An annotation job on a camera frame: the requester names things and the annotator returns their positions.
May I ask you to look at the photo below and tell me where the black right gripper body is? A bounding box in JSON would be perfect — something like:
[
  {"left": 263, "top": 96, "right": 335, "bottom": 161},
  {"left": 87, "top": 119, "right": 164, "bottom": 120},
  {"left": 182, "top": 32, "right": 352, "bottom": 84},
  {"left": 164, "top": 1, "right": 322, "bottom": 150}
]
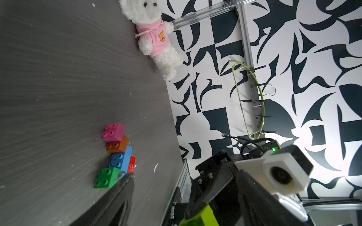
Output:
[{"left": 184, "top": 151, "right": 240, "bottom": 226}]

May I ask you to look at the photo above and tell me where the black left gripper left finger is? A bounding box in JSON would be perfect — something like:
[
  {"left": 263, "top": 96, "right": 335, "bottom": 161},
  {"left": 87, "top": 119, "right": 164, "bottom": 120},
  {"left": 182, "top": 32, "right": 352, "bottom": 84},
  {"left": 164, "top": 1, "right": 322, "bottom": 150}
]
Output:
[{"left": 71, "top": 174, "right": 134, "bottom": 226}]

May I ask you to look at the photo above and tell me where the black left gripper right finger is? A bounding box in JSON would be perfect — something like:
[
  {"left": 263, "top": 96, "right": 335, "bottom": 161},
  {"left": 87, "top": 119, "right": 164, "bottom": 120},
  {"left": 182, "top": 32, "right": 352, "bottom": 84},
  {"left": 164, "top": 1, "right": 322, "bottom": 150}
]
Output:
[{"left": 236, "top": 170, "right": 307, "bottom": 226}]

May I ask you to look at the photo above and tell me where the blue long lego brick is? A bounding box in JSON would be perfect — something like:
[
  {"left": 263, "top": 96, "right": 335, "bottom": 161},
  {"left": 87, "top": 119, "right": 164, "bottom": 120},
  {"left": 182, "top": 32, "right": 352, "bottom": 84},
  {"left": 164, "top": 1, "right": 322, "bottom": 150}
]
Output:
[{"left": 109, "top": 146, "right": 133, "bottom": 173}]

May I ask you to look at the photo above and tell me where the red lego brick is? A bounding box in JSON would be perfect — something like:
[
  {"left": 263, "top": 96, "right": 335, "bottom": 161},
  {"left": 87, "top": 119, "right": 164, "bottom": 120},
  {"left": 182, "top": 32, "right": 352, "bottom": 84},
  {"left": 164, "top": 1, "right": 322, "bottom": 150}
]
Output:
[{"left": 127, "top": 155, "right": 136, "bottom": 173}]

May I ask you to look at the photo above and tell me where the orange lego brick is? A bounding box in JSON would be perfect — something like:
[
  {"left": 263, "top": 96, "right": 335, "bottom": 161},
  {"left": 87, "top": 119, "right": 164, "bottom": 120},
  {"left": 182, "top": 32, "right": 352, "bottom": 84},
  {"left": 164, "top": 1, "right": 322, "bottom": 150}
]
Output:
[{"left": 106, "top": 135, "right": 129, "bottom": 153}]

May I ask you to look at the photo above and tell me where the pink lego brick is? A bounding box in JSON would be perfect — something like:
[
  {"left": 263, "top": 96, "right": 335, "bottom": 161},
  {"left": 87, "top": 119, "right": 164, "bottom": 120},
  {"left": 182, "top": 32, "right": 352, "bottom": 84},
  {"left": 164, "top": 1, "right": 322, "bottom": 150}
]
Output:
[{"left": 102, "top": 123, "right": 125, "bottom": 143}]

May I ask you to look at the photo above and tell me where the lime green lego brick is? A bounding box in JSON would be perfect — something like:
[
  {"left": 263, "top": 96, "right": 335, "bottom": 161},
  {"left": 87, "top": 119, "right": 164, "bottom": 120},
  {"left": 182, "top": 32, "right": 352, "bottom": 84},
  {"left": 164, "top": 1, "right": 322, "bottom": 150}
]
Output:
[{"left": 179, "top": 205, "right": 219, "bottom": 226}]

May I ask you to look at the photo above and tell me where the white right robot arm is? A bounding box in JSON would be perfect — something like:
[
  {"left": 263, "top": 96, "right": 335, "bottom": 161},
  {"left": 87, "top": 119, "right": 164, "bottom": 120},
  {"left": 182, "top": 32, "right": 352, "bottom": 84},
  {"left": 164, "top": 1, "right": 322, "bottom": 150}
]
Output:
[{"left": 180, "top": 138, "right": 362, "bottom": 226}]

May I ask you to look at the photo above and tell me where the green clothes hanger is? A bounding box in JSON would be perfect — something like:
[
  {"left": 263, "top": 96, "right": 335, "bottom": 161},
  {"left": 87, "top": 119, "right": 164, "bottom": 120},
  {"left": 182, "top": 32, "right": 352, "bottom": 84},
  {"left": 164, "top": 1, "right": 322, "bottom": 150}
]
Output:
[{"left": 228, "top": 59, "right": 268, "bottom": 141}]

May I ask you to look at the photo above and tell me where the white teddy bear pink shirt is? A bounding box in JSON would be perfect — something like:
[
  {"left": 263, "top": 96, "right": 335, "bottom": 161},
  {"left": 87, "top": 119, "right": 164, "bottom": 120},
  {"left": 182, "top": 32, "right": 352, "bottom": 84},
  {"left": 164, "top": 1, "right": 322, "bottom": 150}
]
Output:
[{"left": 119, "top": 0, "right": 183, "bottom": 81}]

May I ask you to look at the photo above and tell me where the aluminium front rail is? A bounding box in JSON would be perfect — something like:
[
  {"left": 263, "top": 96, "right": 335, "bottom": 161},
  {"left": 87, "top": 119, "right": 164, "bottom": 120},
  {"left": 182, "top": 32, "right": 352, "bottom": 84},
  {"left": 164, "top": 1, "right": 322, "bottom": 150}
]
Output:
[{"left": 160, "top": 160, "right": 192, "bottom": 226}]

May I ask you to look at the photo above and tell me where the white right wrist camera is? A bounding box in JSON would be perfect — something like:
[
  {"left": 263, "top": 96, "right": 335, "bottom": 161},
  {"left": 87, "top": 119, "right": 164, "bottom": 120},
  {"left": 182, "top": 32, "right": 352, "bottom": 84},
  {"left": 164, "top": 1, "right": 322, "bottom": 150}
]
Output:
[{"left": 235, "top": 145, "right": 314, "bottom": 196}]

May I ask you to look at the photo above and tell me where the black wall hook rack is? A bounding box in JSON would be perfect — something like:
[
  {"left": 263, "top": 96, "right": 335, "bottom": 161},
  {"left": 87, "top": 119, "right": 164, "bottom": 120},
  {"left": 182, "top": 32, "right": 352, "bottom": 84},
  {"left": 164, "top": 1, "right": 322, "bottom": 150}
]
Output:
[{"left": 245, "top": 66, "right": 272, "bottom": 140}]

